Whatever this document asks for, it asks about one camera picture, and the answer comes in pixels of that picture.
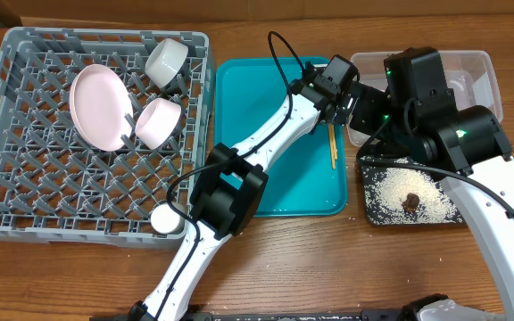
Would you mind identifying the wooden chopstick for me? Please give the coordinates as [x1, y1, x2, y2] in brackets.
[329, 124, 338, 161]
[327, 124, 337, 169]

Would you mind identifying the grey bowl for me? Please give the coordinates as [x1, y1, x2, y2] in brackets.
[145, 38, 188, 87]

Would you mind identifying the pink bowl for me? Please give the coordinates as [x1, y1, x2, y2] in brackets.
[135, 98, 182, 150]

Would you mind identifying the white cup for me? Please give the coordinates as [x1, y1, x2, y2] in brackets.
[150, 202, 185, 235]

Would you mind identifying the large white plate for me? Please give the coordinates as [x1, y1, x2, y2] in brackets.
[69, 64, 133, 152]

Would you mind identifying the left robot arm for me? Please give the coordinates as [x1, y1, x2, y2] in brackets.
[128, 75, 360, 321]

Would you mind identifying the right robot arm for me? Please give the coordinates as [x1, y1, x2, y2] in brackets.
[350, 81, 514, 320]

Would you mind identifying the spilled rice pile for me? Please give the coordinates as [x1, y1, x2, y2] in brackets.
[363, 155, 461, 226]

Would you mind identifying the teal plastic tray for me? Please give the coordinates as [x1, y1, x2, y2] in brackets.
[213, 58, 348, 218]

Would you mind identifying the black tray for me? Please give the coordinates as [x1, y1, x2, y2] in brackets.
[357, 141, 468, 227]

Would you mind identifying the brown food scrap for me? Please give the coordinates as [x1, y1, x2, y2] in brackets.
[402, 193, 419, 213]

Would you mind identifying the clear plastic bin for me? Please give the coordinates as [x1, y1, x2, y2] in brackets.
[351, 50, 503, 122]

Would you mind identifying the grey plastic dish rack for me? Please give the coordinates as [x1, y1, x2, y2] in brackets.
[0, 27, 215, 248]

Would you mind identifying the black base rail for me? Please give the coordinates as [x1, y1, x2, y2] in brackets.
[89, 307, 405, 321]

